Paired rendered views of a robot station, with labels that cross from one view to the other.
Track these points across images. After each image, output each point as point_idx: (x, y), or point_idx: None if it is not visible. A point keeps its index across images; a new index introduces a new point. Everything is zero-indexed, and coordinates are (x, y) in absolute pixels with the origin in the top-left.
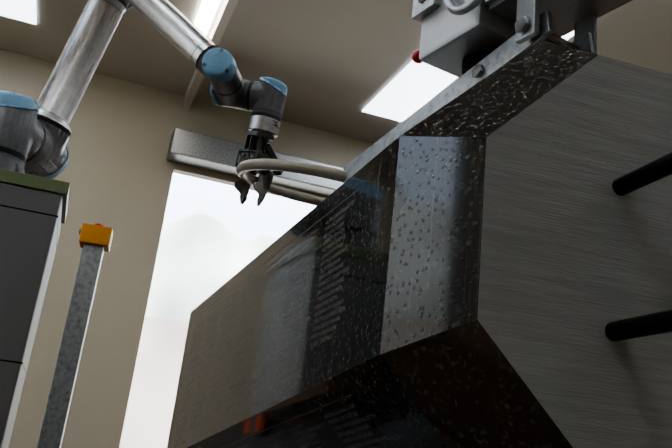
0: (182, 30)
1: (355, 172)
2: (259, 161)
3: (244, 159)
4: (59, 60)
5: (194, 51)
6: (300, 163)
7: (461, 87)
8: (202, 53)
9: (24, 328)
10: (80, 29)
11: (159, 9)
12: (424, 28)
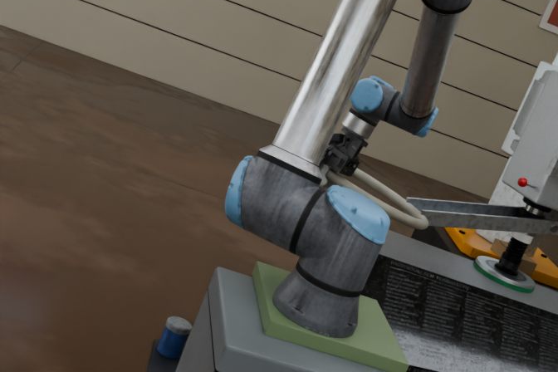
0: (438, 89)
1: (434, 224)
2: (411, 222)
3: (347, 167)
4: (345, 90)
5: (428, 110)
6: (427, 224)
7: (539, 227)
8: (430, 114)
9: None
10: (373, 45)
11: (444, 65)
12: (549, 184)
